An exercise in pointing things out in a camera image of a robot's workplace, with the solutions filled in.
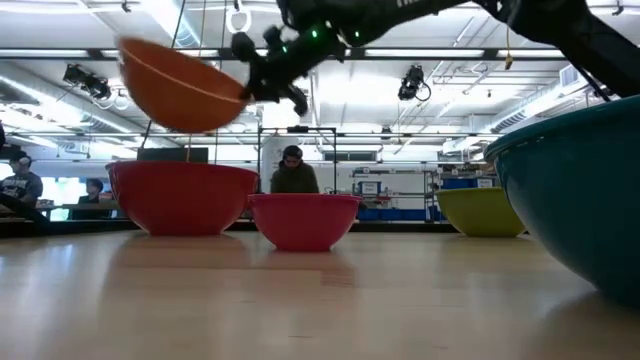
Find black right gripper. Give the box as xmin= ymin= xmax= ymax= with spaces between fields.
xmin=230 ymin=22 xmax=352 ymax=118

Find orange bowl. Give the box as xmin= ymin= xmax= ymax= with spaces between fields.
xmin=116 ymin=35 xmax=251 ymax=135

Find dark monitor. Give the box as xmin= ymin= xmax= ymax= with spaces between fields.
xmin=135 ymin=146 xmax=210 ymax=164

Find person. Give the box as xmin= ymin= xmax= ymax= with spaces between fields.
xmin=269 ymin=144 xmax=321 ymax=195
xmin=0 ymin=150 xmax=45 ymax=207
xmin=73 ymin=177 xmax=113 ymax=220

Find large red bowl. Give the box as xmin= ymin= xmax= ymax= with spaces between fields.
xmin=105 ymin=160 xmax=261 ymax=237

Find small pink bowl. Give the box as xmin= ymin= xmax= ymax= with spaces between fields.
xmin=247 ymin=193 xmax=363 ymax=253

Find metal shelving rack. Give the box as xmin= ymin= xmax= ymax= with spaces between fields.
xmin=351 ymin=166 xmax=437 ymax=211

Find blue storage bins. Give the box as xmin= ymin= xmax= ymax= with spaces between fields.
xmin=356 ymin=206 xmax=444 ymax=223

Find yellow-green bowl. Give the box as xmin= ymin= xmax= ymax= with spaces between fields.
xmin=434 ymin=186 xmax=527 ymax=239

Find large teal bowl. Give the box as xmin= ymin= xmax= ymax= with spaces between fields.
xmin=483 ymin=94 xmax=640 ymax=308

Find white hanging ring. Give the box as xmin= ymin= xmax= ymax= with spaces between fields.
xmin=225 ymin=3 xmax=253 ymax=35

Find black ceiling-mounted camera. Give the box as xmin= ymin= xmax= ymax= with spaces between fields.
xmin=61 ymin=63 xmax=113 ymax=101
xmin=397 ymin=64 xmax=433 ymax=103

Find yellow hanging cable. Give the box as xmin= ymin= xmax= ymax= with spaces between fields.
xmin=504 ymin=24 xmax=516 ymax=72

